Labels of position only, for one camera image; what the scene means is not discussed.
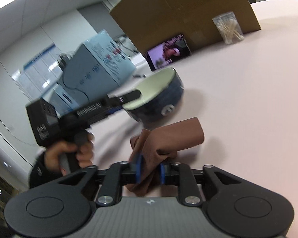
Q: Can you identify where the brown cleaning cloth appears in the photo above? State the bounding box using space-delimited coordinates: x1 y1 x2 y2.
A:
126 117 204 197

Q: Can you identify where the person's left hand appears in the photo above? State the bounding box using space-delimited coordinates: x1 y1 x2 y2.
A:
44 133 94 176

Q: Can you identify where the person's black sleeved forearm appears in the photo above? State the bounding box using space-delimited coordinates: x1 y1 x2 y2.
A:
28 152 63 189

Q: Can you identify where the black cable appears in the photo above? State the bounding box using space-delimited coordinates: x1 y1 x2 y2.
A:
61 61 90 100

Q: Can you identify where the clear jar of cotton swabs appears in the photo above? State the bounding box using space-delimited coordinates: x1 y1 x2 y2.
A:
213 11 244 45

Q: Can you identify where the black smartphone showing video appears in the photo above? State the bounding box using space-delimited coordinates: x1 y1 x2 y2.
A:
144 34 191 71

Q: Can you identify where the black pen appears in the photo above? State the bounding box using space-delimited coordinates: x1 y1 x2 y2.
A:
132 74 146 79

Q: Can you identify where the blue wall notice board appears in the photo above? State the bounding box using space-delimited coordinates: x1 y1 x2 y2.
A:
12 44 63 101

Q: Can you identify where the dark blue ceramic bowl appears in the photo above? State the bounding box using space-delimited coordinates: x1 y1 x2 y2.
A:
123 67 184 127

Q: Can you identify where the large brown cardboard box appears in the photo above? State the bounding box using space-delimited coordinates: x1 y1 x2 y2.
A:
110 0 260 54

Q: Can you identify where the light blue tissue carton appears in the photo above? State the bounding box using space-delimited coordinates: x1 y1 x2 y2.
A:
61 30 135 105

